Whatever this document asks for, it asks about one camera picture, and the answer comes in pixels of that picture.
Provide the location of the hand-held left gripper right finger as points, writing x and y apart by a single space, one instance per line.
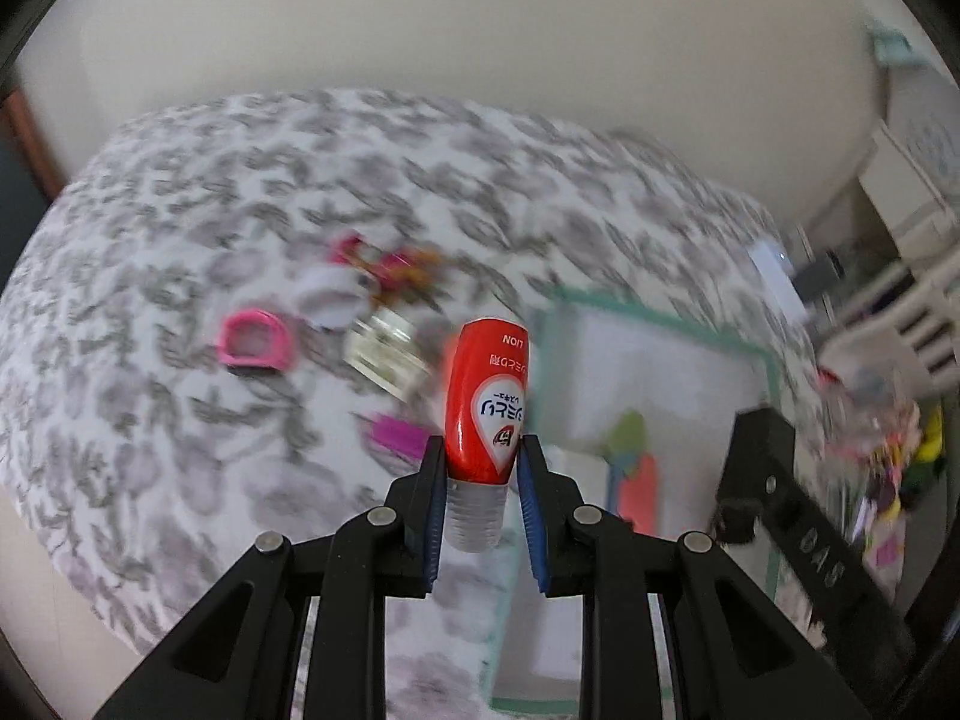
534 517

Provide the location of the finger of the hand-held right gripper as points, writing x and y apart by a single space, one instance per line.
754 465

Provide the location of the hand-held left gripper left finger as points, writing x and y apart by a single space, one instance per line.
433 517

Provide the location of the pink and blue phone stand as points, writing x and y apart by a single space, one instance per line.
641 495

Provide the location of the teal rimmed white tray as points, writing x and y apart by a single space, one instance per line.
675 375

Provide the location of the red bottle with clear cap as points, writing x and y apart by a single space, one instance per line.
487 405

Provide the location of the green plastic card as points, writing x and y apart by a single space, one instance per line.
628 435

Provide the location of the purple plastic stick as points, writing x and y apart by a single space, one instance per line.
397 435

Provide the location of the pile of colourful clutter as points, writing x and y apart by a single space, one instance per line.
892 465

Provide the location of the cream plastic clip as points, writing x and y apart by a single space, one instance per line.
386 349

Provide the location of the white power strip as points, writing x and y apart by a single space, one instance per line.
776 274

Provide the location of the black charger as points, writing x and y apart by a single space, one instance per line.
819 274

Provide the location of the pink watch band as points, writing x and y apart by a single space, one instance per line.
277 345

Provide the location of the pink orange toy figure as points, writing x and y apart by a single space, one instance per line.
390 266

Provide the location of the white furniture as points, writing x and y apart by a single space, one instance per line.
915 187

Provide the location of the floral grey white blanket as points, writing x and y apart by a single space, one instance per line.
187 202

